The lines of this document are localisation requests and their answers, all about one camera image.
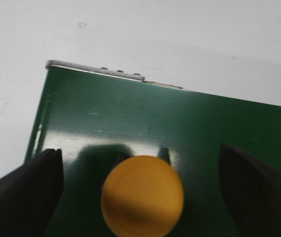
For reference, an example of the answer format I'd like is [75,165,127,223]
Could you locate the green conveyor belt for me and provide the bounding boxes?
[26,67,281,237]

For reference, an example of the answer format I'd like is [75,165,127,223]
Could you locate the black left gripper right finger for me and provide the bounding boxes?
[218,143,281,237]

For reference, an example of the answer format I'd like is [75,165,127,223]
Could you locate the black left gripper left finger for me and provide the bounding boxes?
[0,149,64,237]

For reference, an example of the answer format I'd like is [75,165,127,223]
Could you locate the metal conveyor end bracket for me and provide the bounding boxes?
[45,60,183,89]

